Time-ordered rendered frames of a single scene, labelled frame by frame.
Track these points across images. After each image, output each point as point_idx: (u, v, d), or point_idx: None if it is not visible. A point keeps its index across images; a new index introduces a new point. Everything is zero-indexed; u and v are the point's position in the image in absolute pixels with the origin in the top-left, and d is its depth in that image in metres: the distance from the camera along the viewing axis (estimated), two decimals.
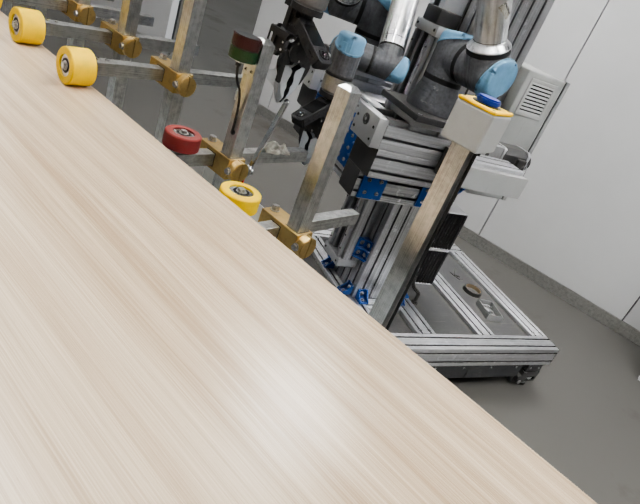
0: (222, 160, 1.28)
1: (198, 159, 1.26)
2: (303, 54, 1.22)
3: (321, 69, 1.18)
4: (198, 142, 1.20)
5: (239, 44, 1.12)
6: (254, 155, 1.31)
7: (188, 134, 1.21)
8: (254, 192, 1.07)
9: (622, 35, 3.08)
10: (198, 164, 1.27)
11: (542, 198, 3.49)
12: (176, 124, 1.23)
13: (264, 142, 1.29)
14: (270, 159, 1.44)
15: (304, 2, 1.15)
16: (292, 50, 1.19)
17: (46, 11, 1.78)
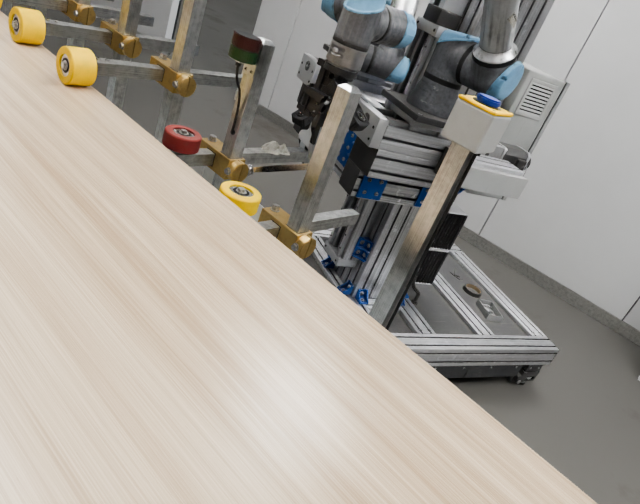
0: (222, 160, 1.28)
1: (198, 159, 1.26)
2: None
3: (358, 131, 1.15)
4: (198, 142, 1.20)
5: (239, 44, 1.12)
6: (261, 167, 1.30)
7: (188, 134, 1.21)
8: (254, 192, 1.07)
9: (622, 35, 3.08)
10: (198, 164, 1.27)
11: (542, 198, 3.49)
12: (176, 124, 1.23)
13: (276, 170, 1.28)
14: (270, 159, 1.44)
15: (339, 64, 1.11)
16: (327, 112, 1.15)
17: (46, 11, 1.78)
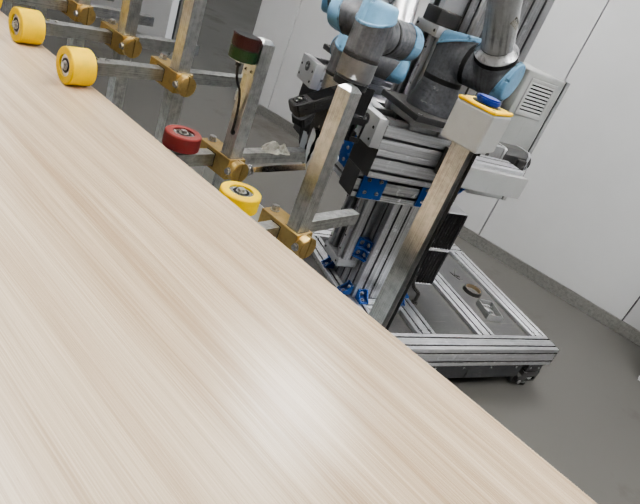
0: (222, 160, 1.28)
1: (198, 159, 1.26)
2: (323, 119, 1.15)
3: (292, 112, 1.12)
4: (198, 142, 1.20)
5: (239, 44, 1.12)
6: (261, 167, 1.30)
7: (188, 134, 1.21)
8: (254, 192, 1.07)
9: (622, 35, 3.08)
10: (198, 164, 1.27)
11: (542, 198, 3.49)
12: (176, 124, 1.23)
13: (276, 170, 1.28)
14: (270, 159, 1.44)
15: None
16: (317, 111, 1.17)
17: (46, 11, 1.78)
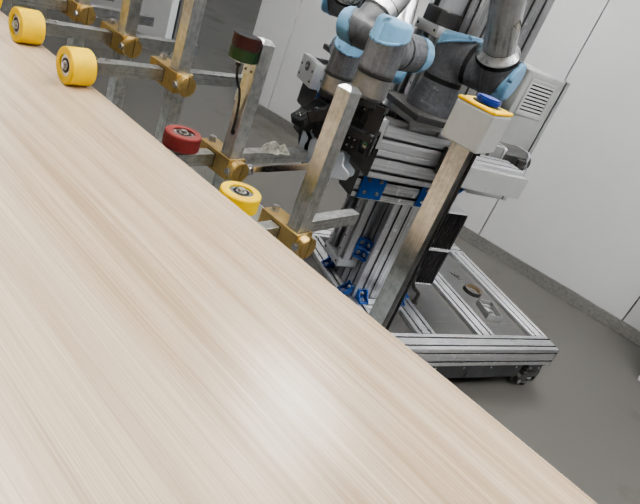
0: (222, 160, 1.28)
1: (198, 159, 1.26)
2: None
3: (309, 120, 1.20)
4: (198, 142, 1.20)
5: (239, 44, 1.12)
6: (261, 167, 1.30)
7: (188, 134, 1.21)
8: (254, 192, 1.07)
9: (622, 35, 3.08)
10: (198, 164, 1.27)
11: (542, 198, 3.49)
12: (176, 124, 1.23)
13: (276, 170, 1.28)
14: (270, 159, 1.44)
15: None
16: None
17: (46, 11, 1.78)
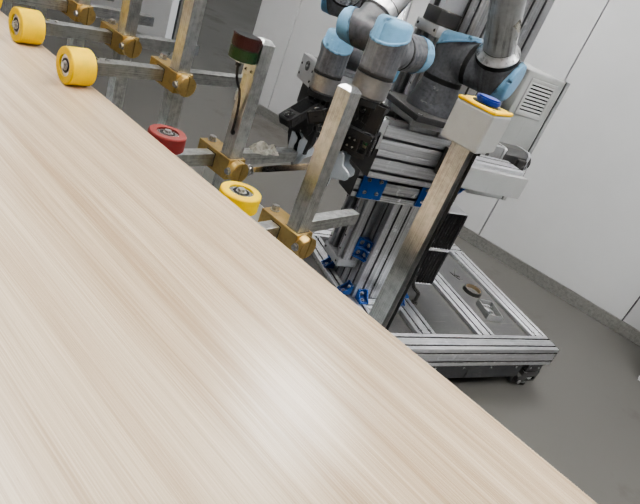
0: (222, 160, 1.28)
1: (183, 159, 1.23)
2: None
3: (309, 120, 1.20)
4: (182, 142, 1.17)
5: (239, 44, 1.12)
6: (261, 167, 1.30)
7: (172, 134, 1.18)
8: (254, 192, 1.07)
9: (622, 35, 3.08)
10: None
11: (542, 198, 3.49)
12: (160, 124, 1.20)
13: (276, 170, 1.28)
14: (258, 159, 1.41)
15: None
16: None
17: (46, 11, 1.78)
